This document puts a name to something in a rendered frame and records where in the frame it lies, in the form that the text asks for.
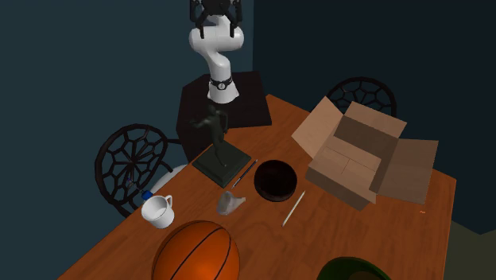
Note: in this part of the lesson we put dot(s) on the brown wooden table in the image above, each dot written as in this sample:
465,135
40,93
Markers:
348,240

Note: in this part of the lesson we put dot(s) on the dark green round object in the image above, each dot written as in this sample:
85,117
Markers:
350,267

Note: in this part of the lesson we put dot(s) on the black lattice-back chair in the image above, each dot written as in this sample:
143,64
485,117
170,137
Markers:
388,95
112,163

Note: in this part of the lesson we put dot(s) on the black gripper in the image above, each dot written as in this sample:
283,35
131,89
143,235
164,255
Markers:
216,6

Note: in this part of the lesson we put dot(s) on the open cardboard box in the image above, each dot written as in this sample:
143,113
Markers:
348,163

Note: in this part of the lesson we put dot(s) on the dark robot stand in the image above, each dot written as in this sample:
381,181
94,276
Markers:
248,108

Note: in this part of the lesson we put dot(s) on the orange basketball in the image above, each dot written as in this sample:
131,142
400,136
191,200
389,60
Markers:
197,254

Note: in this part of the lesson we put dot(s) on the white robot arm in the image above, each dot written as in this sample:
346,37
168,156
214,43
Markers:
219,64

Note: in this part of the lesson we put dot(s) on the white bottle with blue cap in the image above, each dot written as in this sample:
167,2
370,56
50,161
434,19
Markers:
168,177

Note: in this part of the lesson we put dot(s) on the black bowl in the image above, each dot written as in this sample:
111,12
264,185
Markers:
275,180

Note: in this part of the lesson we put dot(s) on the dark pen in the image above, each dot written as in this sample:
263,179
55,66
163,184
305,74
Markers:
245,173

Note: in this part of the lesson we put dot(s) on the dark figure statue on base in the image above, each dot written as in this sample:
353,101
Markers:
223,164

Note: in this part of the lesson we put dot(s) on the white mug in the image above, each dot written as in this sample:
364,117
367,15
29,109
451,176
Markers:
158,212

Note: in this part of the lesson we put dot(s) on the grey crumpled object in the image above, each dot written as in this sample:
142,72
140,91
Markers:
229,203

